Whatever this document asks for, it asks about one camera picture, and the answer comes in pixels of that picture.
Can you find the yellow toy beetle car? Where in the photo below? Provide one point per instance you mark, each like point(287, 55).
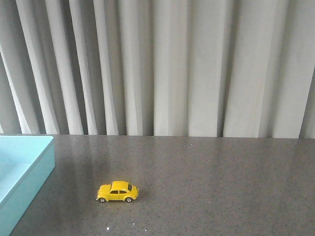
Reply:
point(117, 191)

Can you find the light blue plastic box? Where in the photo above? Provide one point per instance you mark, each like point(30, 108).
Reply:
point(25, 164)

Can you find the grey pleated curtain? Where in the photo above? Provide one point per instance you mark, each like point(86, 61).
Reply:
point(205, 68)

